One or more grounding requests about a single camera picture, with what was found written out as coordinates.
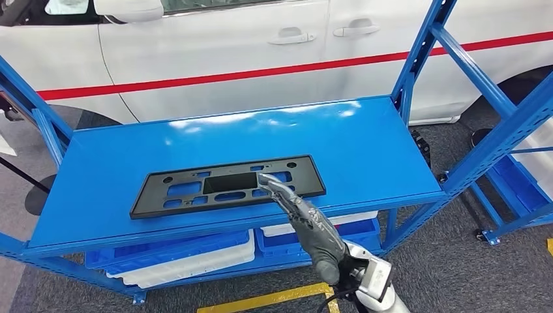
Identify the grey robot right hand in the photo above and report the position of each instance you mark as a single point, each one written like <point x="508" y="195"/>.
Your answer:
<point x="315" y="237"/>

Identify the black plastic licence plate frame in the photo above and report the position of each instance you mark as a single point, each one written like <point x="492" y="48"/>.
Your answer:
<point x="149" y="194"/>

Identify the blue metal shelf rack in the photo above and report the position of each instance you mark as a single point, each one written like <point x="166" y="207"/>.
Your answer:
<point x="345" y="151"/>

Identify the black ribbed wheel part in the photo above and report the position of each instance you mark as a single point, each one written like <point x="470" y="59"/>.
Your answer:
<point x="421" y="149"/>

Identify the white plastic tray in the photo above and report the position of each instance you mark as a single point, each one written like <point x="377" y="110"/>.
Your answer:
<point x="194" y="268"/>
<point x="276" y="229"/>

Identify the blue plastic bin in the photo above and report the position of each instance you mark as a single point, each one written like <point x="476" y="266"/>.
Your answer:
<point x="276" y="247"/>
<point x="518" y="185"/>

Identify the blue metal rack with castors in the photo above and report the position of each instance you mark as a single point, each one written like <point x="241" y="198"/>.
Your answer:
<point x="490" y="236"/>

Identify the black round floor base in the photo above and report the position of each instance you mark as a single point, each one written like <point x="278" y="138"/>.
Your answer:
<point x="479" y="137"/>

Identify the white car with red stripe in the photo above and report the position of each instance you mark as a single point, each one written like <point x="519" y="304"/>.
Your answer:
<point x="216" y="52"/>

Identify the black stand with round base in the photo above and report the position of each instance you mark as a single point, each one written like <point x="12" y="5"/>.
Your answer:
<point x="39" y="198"/>

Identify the white sheet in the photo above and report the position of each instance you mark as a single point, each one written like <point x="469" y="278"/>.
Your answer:
<point x="5" y="147"/>

